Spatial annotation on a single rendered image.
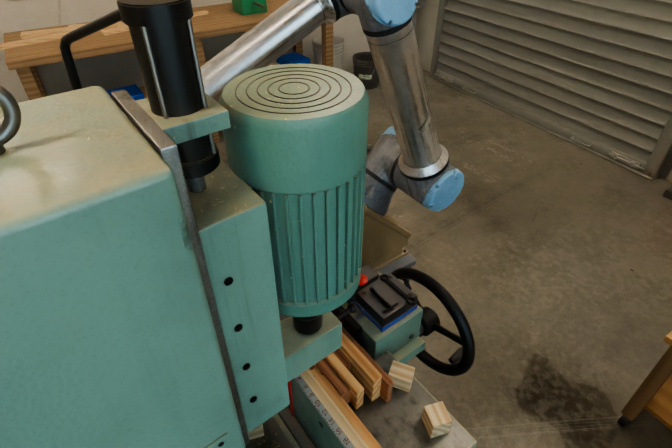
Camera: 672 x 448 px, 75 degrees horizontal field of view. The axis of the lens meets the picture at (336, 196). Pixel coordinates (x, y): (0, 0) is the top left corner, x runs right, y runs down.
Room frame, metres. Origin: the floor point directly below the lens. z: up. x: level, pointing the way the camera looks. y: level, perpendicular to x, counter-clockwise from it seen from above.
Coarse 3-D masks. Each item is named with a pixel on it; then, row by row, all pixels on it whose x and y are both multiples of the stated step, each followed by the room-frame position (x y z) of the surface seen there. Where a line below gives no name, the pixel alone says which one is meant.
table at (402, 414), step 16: (400, 352) 0.56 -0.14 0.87; (416, 352) 0.57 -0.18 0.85; (384, 368) 0.51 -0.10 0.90; (416, 384) 0.47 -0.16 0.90; (368, 400) 0.44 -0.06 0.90; (400, 400) 0.44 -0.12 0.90; (416, 400) 0.44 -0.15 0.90; (432, 400) 0.44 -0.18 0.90; (304, 416) 0.43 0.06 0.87; (368, 416) 0.41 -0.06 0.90; (384, 416) 0.41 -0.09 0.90; (400, 416) 0.41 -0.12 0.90; (416, 416) 0.41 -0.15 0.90; (320, 432) 0.38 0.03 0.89; (384, 432) 0.38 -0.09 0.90; (400, 432) 0.38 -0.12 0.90; (416, 432) 0.38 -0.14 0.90; (464, 432) 0.38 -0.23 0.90
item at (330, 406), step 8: (304, 376) 0.46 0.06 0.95; (312, 376) 0.46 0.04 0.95; (312, 384) 0.44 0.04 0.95; (320, 392) 0.43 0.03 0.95; (320, 400) 0.41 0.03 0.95; (328, 400) 0.41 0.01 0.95; (328, 408) 0.40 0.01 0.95; (336, 408) 0.40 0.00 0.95; (336, 416) 0.38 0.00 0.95; (344, 416) 0.38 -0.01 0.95; (344, 424) 0.37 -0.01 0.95; (344, 432) 0.36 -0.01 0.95; (352, 432) 0.36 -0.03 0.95; (352, 440) 0.34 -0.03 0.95; (360, 440) 0.34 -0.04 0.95
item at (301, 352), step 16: (288, 320) 0.49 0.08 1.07; (336, 320) 0.49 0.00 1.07; (288, 336) 0.46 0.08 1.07; (304, 336) 0.46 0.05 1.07; (320, 336) 0.46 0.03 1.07; (336, 336) 0.48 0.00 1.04; (288, 352) 0.43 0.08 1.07; (304, 352) 0.44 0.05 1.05; (320, 352) 0.46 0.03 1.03; (288, 368) 0.42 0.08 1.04; (304, 368) 0.44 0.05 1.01
